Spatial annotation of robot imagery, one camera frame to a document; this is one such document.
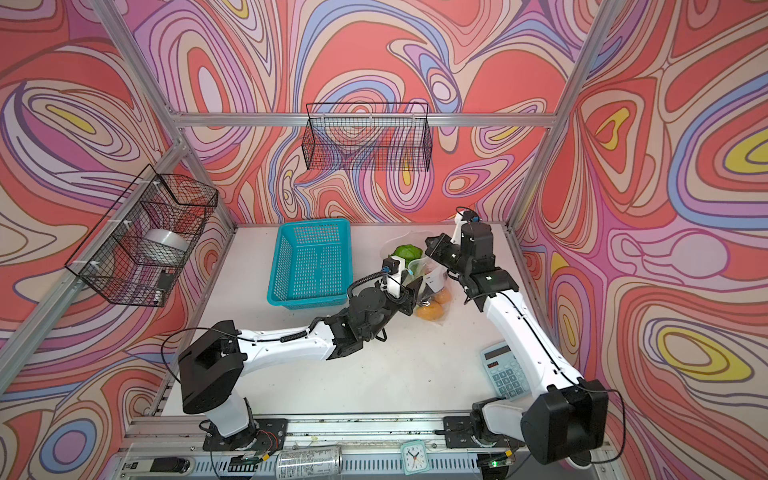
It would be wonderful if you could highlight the clear zip top bag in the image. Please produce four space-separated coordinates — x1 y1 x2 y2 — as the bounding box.
380 229 454 324

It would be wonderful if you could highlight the green lettuce leaf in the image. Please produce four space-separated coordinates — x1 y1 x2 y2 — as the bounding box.
392 244 423 267

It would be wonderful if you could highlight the brown potato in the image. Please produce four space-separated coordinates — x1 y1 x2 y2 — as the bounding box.
415 302 445 321

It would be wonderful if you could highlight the teal plastic basket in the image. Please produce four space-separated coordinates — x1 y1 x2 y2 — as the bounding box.
266 219 354 310

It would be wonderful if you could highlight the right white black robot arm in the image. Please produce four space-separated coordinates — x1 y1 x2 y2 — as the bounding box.
425 207 609 470

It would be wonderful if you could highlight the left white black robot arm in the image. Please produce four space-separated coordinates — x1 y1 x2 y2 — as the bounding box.
177 257 423 452

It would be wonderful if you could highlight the teal calculator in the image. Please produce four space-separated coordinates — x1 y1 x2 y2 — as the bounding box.
480 342 531 400

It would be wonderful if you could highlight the small teal alarm clock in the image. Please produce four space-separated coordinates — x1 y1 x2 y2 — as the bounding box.
400 440 431 476

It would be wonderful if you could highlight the silver drink can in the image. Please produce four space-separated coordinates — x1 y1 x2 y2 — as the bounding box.
275 446 342 479

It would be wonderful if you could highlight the black power strip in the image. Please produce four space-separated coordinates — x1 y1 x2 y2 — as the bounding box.
120 457 193 476

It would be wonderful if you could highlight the back black wire basket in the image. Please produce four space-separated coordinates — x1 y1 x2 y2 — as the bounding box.
301 101 433 173

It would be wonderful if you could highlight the black wire basket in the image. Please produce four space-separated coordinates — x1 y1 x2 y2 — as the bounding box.
301 101 433 173
65 166 219 308

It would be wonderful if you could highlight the left black wire basket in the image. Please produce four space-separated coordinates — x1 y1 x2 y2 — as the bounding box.
65 166 219 308

